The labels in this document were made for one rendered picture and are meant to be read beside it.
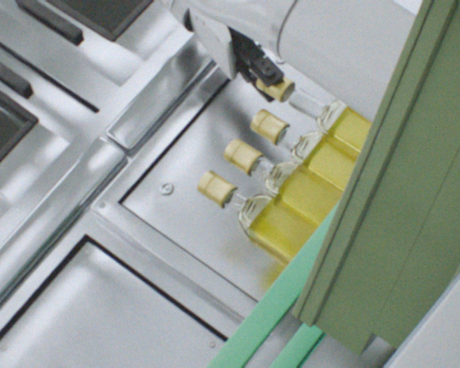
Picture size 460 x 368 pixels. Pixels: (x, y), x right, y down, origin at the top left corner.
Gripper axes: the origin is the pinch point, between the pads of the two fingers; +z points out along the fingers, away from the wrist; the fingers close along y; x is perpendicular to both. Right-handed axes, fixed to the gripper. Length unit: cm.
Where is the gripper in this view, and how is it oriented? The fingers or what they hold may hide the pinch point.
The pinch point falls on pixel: (268, 80)
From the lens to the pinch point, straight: 140.9
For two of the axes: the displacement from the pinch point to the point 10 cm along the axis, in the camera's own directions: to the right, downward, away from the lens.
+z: 6.0, 7.0, -3.9
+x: 8.0, -5.7, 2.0
